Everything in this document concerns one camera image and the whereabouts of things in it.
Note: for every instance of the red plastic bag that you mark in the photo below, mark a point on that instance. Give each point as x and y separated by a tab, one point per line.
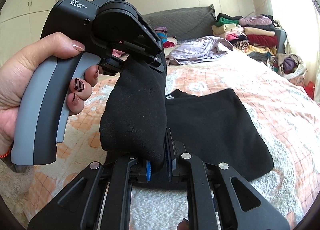
310	89

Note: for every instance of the black long-sleeve shirt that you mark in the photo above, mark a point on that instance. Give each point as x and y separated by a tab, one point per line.
216	128

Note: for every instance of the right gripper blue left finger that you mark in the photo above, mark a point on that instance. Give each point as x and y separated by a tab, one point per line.
148	171

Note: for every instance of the striped blue brown pillow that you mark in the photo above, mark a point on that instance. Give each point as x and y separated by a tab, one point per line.
167	41

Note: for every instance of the pile of folded clothes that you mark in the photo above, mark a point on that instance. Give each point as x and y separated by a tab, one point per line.
259	37

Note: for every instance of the crumpled lilac garment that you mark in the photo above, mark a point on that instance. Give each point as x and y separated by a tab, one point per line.
205	49

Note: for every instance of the orange white patterned bedspread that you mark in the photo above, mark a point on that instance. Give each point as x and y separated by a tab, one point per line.
285	117

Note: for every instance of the white wardrobe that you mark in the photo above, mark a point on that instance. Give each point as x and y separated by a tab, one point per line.
22	22

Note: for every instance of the grey quilted headboard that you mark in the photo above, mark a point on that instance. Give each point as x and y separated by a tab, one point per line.
184	23

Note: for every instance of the bag with purple clothes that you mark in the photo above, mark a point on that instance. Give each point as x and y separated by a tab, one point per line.
289	66

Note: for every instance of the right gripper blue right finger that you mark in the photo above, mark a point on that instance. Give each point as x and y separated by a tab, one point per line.
169	153

